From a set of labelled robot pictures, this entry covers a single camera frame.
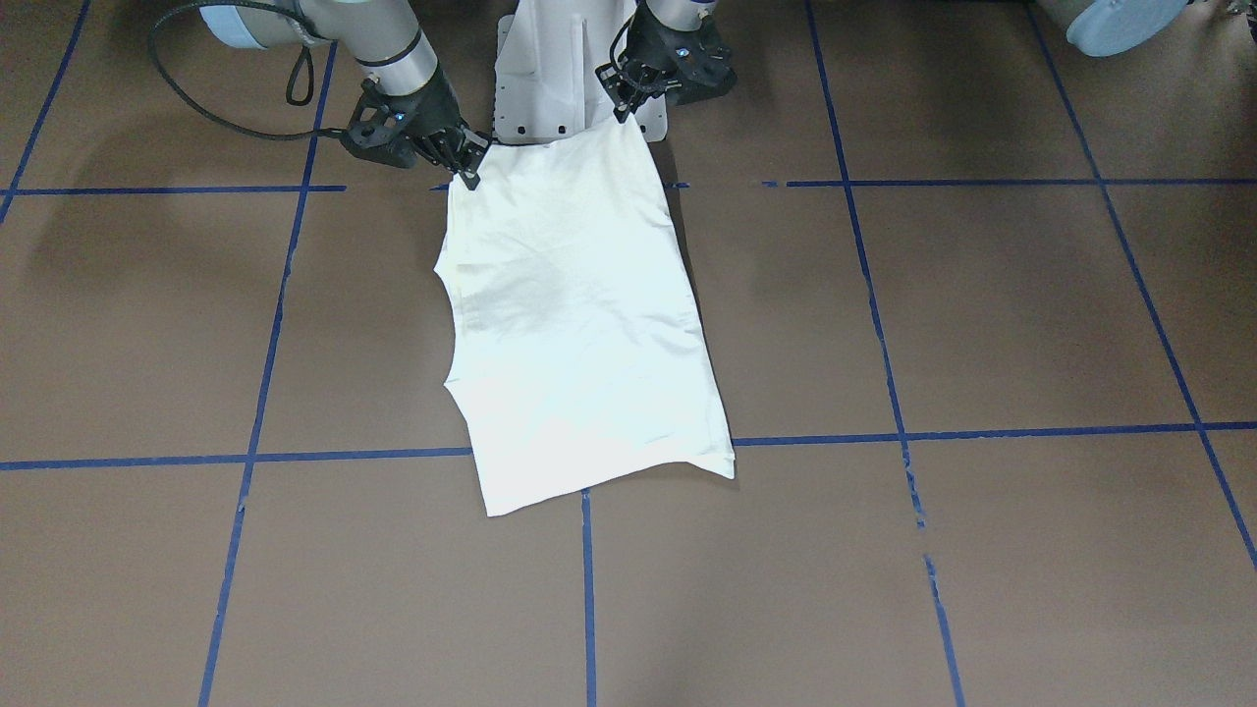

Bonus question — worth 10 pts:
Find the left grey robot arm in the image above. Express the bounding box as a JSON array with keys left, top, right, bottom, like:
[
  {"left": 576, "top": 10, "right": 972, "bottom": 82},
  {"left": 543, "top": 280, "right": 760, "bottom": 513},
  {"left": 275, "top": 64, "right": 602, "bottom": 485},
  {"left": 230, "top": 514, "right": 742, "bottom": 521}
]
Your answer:
[{"left": 595, "top": 1, "right": 1188, "bottom": 125}]

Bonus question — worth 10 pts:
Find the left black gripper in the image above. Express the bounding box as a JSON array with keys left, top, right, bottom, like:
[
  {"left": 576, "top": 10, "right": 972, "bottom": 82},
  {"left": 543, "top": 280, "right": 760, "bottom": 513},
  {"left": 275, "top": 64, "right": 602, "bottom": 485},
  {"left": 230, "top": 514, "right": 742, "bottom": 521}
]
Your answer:
[{"left": 595, "top": 10, "right": 737, "bottom": 125}]

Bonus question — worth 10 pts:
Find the cream long-sleeve shirt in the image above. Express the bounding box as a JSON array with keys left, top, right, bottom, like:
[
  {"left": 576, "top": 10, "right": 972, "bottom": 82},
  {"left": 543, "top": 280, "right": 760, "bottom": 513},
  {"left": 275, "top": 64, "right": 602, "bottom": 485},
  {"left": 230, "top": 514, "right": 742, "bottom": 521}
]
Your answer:
[{"left": 434, "top": 118, "right": 737, "bottom": 517}]

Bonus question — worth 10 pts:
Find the white mounting column with base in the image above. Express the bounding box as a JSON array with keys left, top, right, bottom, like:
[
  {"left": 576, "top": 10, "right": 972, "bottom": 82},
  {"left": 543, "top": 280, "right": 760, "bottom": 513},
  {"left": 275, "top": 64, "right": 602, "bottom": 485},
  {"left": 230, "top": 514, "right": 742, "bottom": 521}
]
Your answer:
[{"left": 493, "top": 1, "right": 636, "bottom": 146}]

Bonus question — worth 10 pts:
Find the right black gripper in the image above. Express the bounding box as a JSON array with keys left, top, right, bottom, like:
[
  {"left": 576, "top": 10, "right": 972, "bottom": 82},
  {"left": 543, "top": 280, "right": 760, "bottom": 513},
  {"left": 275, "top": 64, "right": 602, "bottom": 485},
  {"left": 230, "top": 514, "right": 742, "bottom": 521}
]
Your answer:
[{"left": 339, "top": 67, "right": 491, "bottom": 191}]

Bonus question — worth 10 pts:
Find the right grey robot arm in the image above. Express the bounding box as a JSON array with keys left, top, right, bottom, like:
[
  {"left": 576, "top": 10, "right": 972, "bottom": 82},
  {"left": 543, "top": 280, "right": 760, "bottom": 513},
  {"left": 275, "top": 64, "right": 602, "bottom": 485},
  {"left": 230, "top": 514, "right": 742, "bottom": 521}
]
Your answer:
[{"left": 197, "top": 1, "right": 490, "bottom": 190}]

